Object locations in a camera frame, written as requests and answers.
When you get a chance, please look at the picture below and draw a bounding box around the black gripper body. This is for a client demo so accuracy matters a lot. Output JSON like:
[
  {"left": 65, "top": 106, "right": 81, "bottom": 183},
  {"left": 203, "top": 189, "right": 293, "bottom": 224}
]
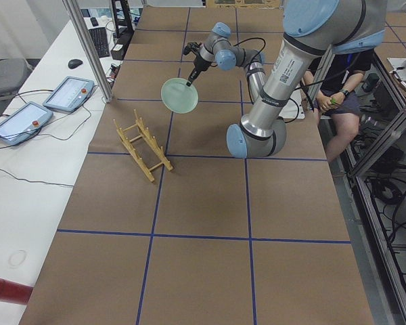
[{"left": 188, "top": 50, "right": 213, "bottom": 81}]

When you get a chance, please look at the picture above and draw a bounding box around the pale green plate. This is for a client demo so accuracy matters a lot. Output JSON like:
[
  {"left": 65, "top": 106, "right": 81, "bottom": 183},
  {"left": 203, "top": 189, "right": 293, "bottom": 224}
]
[{"left": 161, "top": 78, "right": 198, "bottom": 114}]

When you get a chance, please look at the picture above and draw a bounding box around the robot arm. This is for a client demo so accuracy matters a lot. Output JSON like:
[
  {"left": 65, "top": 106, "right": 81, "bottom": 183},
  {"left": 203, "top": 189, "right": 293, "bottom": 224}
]
[{"left": 183, "top": 0, "right": 387, "bottom": 158}]

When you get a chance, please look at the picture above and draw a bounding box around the wooden dish rack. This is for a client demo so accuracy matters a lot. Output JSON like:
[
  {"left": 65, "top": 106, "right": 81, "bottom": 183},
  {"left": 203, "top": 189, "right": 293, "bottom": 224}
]
[{"left": 113, "top": 110, "right": 174, "bottom": 182}]

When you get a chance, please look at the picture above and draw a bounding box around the black keyboard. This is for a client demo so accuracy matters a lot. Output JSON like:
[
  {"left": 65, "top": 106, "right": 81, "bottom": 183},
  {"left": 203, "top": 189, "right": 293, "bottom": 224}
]
[{"left": 89, "top": 27, "right": 110, "bottom": 58}]

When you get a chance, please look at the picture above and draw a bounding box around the black computer mouse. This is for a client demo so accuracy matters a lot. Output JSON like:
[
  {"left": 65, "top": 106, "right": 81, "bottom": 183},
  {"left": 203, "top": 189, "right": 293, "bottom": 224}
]
[{"left": 68, "top": 59, "right": 83, "bottom": 69}]

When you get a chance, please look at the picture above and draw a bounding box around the far teach pendant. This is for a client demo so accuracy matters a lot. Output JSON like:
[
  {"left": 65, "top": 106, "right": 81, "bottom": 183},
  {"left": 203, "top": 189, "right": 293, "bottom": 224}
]
[{"left": 43, "top": 76, "right": 95, "bottom": 112}]

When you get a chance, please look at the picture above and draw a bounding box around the teach pendant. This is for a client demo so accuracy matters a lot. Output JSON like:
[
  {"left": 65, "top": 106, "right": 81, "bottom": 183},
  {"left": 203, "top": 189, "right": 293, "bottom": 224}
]
[
  {"left": 0, "top": 102, "right": 53, "bottom": 146},
  {"left": 43, "top": 76, "right": 95, "bottom": 112}
]

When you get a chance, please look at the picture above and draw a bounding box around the seated person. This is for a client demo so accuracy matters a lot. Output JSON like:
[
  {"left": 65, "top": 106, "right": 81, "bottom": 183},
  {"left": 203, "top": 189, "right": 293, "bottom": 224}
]
[{"left": 313, "top": 49, "right": 374, "bottom": 163}]

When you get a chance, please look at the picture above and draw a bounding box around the near teach pendant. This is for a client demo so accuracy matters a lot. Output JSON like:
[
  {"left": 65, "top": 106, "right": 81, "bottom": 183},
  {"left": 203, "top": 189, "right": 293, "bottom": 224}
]
[{"left": 0, "top": 102, "right": 53, "bottom": 146}]

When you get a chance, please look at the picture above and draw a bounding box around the grey office chair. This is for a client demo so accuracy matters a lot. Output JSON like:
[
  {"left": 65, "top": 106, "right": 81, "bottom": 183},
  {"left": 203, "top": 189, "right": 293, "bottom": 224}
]
[{"left": 0, "top": 58, "right": 32, "bottom": 108}]

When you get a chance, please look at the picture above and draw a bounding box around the red cylinder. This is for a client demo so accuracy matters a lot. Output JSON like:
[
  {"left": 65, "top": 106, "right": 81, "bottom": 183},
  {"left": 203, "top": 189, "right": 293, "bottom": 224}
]
[{"left": 0, "top": 278, "right": 33, "bottom": 305}]

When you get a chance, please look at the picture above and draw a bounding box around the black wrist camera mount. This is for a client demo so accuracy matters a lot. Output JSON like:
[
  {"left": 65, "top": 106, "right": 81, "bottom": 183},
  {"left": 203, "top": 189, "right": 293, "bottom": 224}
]
[{"left": 183, "top": 42, "right": 202, "bottom": 56}]

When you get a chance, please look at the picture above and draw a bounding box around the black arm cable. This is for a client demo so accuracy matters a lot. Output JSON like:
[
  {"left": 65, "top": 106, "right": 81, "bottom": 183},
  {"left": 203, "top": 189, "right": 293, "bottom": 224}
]
[{"left": 231, "top": 37, "right": 268, "bottom": 68}]

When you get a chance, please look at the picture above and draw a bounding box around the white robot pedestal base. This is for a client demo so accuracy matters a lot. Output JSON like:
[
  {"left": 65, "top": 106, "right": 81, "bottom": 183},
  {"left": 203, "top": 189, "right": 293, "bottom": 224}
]
[{"left": 253, "top": 86, "right": 307, "bottom": 120}]

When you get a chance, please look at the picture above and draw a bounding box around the green handled screwdriver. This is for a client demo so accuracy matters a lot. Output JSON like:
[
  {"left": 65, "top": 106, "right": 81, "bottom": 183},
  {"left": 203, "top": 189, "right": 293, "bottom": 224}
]
[{"left": 330, "top": 98, "right": 340, "bottom": 107}]

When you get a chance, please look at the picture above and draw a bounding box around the aluminium frame post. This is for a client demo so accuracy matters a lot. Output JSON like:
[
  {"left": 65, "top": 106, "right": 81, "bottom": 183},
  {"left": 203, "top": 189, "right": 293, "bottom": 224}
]
[{"left": 62, "top": 0, "right": 113, "bottom": 103}]

